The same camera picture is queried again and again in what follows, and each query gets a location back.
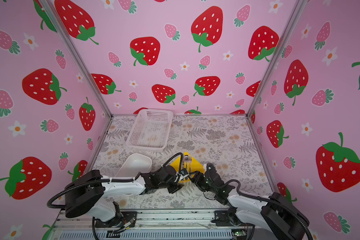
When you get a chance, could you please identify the white oval ceramic tray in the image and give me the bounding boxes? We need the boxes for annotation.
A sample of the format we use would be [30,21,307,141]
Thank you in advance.
[116,154,152,179]

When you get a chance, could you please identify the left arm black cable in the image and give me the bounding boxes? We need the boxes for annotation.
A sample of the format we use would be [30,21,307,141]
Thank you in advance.
[46,152,184,210]

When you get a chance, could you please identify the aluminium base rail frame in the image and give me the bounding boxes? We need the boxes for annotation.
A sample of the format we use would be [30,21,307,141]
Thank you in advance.
[48,209,276,240]

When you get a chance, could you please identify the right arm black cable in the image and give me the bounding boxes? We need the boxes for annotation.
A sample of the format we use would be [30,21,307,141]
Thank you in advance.
[224,179,314,240]

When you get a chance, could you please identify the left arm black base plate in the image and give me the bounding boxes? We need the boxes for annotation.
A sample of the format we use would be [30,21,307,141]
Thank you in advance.
[95,211,138,228]

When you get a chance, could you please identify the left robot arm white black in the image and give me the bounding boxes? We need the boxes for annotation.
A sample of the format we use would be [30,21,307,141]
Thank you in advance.
[65,166,183,222]

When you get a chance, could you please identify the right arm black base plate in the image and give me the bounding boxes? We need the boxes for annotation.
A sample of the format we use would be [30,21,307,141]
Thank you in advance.
[211,210,243,227]

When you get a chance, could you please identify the white plastic perforated basket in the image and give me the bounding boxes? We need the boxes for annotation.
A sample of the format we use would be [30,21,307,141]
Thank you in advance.
[126,109,174,152]

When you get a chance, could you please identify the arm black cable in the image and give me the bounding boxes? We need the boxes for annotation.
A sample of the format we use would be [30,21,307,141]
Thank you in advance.
[224,179,314,240]
[46,152,184,210]

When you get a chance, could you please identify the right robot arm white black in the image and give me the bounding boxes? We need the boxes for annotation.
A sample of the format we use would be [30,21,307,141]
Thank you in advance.
[190,163,313,240]

